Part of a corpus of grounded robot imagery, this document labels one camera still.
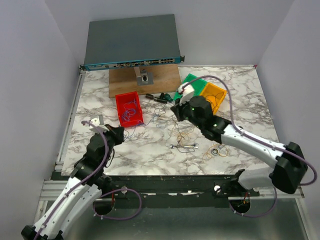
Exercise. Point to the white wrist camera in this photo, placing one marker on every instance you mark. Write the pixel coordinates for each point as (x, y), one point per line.
(186, 91)
(97, 122)

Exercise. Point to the red plastic bin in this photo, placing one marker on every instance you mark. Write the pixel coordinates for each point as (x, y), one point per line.
(129, 109)

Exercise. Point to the grey metal bracket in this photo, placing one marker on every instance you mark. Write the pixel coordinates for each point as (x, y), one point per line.
(143, 76)

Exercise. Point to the grey network switch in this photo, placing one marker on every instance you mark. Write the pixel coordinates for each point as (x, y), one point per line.
(132, 42)

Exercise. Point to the yellow plastic bin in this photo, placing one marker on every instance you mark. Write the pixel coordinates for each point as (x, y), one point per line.
(214, 95)

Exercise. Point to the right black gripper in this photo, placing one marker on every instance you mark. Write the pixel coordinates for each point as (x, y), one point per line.
(177, 109)

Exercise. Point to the black cylindrical bit holder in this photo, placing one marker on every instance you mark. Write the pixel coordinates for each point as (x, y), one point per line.
(160, 100)

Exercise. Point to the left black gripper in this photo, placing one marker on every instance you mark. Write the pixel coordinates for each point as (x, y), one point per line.
(117, 132)

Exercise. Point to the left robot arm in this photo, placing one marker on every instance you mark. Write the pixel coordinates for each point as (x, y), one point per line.
(84, 185)

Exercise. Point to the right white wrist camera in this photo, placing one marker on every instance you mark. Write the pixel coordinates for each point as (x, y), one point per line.
(186, 91)

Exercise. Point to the wooden board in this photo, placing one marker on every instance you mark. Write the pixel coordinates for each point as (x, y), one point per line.
(166, 79)

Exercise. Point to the green handled screwdriver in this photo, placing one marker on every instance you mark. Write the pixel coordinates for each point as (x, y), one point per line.
(166, 97)

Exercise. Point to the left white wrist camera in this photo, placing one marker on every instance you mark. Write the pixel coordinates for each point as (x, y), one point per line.
(97, 122)

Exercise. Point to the small open-end wrench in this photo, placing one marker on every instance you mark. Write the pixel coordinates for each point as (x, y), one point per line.
(190, 146)

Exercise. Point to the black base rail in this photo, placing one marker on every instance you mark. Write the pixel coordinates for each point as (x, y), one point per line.
(170, 191)

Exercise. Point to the ratchet wrench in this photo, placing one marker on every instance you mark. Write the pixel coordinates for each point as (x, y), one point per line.
(216, 149)

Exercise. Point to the black metal socket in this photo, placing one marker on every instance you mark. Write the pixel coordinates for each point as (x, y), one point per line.
(149, 96)

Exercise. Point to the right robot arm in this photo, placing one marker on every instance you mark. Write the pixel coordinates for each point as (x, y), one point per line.
(285, 163)

